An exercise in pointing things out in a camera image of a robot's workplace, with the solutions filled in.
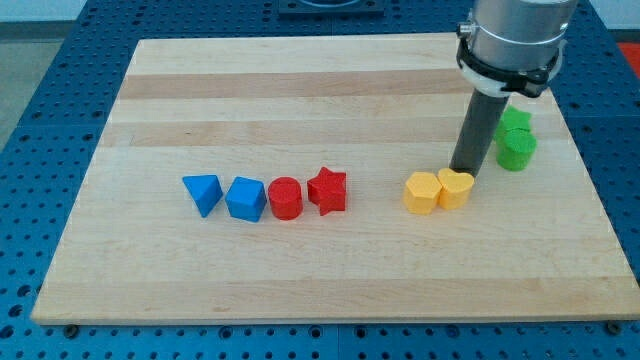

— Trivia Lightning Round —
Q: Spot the yellow hexagon block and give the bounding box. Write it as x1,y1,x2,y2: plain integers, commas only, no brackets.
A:
403,172,442,215

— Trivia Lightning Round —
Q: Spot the blue cube block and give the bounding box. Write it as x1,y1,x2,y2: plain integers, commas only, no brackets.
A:
225,176,266,222

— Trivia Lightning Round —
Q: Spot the green star block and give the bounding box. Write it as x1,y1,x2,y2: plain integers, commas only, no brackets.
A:
494,105,532,143

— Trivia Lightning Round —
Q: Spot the blue triangle block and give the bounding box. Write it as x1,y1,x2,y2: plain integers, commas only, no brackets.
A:
182,174,223,218

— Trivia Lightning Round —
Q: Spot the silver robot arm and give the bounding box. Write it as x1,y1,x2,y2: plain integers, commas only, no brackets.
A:
456,0,577,98

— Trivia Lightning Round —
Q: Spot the yellow heart block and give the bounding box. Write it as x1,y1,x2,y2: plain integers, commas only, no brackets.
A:
437,168,475,210

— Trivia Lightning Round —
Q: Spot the green cylinder block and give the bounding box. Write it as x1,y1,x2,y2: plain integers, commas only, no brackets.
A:
497,129,537,171

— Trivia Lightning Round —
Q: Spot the red star block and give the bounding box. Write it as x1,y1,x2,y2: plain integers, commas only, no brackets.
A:
307,167,347,216

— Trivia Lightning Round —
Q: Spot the wooden board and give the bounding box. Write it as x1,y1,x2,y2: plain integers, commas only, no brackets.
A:
31,33,639,325

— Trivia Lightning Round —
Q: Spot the red cylinder block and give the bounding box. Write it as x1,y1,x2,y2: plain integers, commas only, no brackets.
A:
268,177,303,220

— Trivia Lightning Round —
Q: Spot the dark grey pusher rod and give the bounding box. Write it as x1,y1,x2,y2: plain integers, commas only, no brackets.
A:
449,90,508,177

